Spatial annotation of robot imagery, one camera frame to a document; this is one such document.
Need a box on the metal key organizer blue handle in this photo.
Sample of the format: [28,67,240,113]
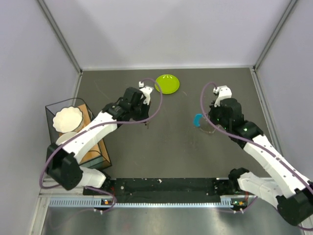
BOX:
[193,114,216,134]

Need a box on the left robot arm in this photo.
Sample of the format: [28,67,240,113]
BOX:
[45,86,153,194]

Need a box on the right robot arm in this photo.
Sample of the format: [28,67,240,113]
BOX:
[208,98,313,226]

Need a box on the lime green plate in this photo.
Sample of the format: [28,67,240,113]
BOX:
[155,74,180,94]

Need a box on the white scalloped bowl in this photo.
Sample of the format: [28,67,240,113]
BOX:
[52,106,84,134]

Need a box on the plain white bowl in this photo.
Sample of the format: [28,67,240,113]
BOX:
[56,132,77,145]

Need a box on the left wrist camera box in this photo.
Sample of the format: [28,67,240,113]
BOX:
[138,81,154,105]

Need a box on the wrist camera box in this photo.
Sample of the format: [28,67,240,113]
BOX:
[213,86,232,107]
[138,81,154,105]

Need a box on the black wire shelf rack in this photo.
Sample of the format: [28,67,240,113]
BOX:
[45,97,112,171]

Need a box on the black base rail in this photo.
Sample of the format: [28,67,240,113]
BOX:
[83,177,247,204]

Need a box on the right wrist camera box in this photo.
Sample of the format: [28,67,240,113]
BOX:
[213,86,232,107]

